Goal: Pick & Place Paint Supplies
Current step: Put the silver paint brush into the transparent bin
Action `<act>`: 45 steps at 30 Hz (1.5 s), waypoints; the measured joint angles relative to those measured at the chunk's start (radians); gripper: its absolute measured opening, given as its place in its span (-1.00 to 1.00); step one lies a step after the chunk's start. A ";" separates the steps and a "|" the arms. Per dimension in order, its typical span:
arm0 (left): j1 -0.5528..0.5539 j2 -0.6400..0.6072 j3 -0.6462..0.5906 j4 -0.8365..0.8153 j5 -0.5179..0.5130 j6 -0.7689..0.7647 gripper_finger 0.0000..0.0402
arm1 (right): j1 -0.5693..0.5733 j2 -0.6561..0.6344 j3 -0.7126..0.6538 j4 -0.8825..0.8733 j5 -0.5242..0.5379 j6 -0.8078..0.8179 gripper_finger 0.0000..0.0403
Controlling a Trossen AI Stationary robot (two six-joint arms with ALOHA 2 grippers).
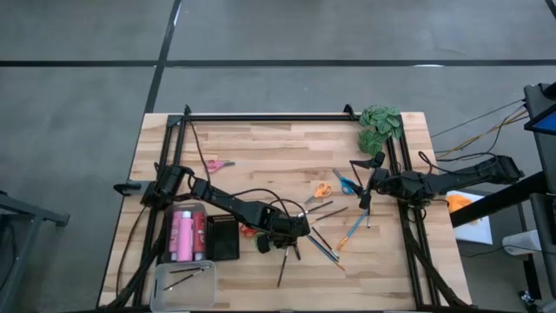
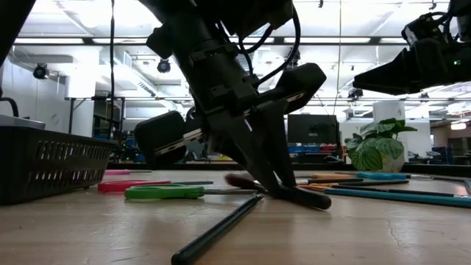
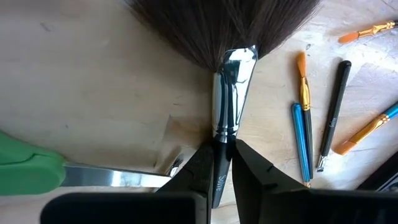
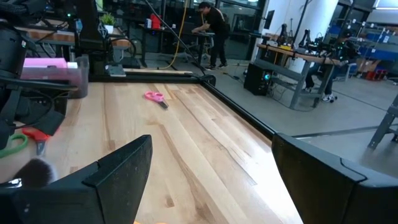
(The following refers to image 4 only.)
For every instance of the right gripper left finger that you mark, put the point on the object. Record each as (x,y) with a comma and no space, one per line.
(93,199)

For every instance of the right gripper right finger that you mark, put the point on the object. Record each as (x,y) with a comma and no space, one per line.
(326,193)

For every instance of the red scissors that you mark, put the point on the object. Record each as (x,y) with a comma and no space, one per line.
(35,134)

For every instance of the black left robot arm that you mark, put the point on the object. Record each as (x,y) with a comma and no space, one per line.
(11,46)

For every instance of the grey metal table leg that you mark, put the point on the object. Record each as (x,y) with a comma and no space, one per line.
(382,124)

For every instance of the green scissors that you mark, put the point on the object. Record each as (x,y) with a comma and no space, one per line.
(17,136)

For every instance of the person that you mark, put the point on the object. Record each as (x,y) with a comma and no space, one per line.
(217,28)
(311,79)

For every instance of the pink scissors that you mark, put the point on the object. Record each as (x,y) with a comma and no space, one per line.
(161,100)

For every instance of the black computer tower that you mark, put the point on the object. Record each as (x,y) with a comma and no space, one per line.
(256,79)

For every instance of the wooden workbench grey legs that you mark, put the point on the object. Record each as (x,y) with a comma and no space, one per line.
(298,54)

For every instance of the blue storage shelf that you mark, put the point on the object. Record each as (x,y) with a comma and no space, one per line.
(379,53)

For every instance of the wooden background table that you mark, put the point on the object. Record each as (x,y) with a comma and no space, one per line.
(62,36)

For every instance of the small potted plant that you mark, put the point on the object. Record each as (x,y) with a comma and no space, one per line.
(108,20)

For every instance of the red container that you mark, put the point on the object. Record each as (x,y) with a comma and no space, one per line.
(155,21)

